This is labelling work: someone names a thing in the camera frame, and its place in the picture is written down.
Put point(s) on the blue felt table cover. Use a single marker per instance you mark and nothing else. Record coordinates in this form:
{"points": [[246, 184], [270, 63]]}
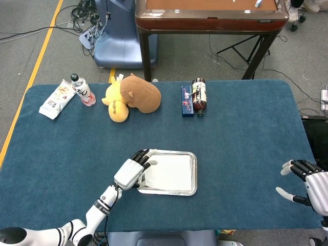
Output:
{"points": [[230, 133]]}

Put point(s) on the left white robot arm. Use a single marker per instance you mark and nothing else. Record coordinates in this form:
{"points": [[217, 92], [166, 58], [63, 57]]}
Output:
{"points": [[94, 215]]}

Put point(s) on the black tripod stand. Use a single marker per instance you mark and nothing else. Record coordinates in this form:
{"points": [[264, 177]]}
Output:
{"points": [[241, 50]]}

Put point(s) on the white snack bag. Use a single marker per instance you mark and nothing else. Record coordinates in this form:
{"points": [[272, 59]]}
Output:
{"points": [[56, 101]]}

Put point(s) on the black bag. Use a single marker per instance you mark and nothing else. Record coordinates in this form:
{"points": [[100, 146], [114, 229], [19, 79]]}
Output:
{"points": [[317, 138]]}

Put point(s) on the yellow plush toy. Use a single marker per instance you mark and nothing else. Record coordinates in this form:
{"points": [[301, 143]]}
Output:
{"points": [[117, 110]]}

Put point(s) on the black office chair caster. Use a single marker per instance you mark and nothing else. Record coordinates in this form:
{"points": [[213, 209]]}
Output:
{"points": [[294, 27]]}

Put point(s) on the clear bottle pink label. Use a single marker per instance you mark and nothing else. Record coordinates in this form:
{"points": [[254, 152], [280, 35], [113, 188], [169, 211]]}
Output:
{"points": [[83, 91]]}

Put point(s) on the dark brown drink bottle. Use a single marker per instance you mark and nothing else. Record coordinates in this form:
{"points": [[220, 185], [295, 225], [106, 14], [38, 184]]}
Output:
{"points": [[199, 96]]}

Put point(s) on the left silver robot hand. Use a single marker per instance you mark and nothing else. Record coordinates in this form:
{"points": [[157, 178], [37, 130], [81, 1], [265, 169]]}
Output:
{"points": [[128, 173]]}

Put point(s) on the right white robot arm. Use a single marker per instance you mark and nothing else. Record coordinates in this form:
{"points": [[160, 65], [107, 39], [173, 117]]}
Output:
{"points": [[315, 242]]}

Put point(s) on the blue machine base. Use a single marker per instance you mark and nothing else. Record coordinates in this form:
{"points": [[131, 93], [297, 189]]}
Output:
{"points": [[120, 38]]}

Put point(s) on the white power strip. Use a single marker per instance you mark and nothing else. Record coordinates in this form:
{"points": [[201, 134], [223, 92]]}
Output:
{"points": [[325, 98]]}

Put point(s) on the brown capybara plush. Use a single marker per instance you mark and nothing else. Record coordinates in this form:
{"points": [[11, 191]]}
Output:
{"points": [[143, 96]]}

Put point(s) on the grey-blue robot torso base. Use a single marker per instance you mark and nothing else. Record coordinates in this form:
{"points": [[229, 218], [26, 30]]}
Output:
{"points": [[161, 238]]}

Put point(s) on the brown mahjong table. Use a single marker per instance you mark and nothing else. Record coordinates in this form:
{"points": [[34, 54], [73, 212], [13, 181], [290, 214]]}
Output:
{"points": [[210, 23]]}

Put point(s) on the dark blue rectangular box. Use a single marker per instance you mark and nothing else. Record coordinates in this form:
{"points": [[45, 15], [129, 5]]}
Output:
{"points": [[187, 103]]}

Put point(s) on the white paper sheet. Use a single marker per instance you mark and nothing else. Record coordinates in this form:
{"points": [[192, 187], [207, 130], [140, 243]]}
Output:
{"points": [[171, 173]]}

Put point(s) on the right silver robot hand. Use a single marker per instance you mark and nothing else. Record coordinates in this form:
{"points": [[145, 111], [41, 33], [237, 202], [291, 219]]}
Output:
{"points": [[319, 189]]}

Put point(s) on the silver metal tray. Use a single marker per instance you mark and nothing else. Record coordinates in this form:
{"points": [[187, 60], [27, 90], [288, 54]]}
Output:
{"points": [[194, 179]]}

